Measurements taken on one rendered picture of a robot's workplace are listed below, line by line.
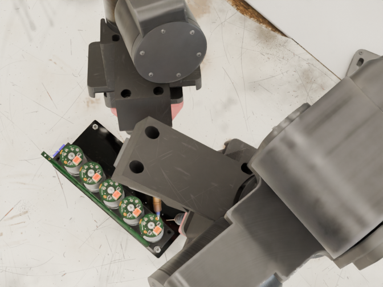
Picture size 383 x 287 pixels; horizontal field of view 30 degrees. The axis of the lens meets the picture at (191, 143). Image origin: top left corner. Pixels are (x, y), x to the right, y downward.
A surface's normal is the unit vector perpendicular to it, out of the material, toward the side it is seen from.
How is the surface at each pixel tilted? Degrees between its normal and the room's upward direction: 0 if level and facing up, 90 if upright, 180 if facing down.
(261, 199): 9
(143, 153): 19
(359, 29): 0
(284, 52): 0
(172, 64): 63
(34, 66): 0
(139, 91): 29
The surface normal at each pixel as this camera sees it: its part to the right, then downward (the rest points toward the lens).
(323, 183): -0.33, 0.05
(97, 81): -0.04, -0.69
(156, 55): 0.32, 0.69
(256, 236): 0.14, -0.35
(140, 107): 0.07, 0.72
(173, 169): 0.32, -0.12
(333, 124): -0.04, -0.20
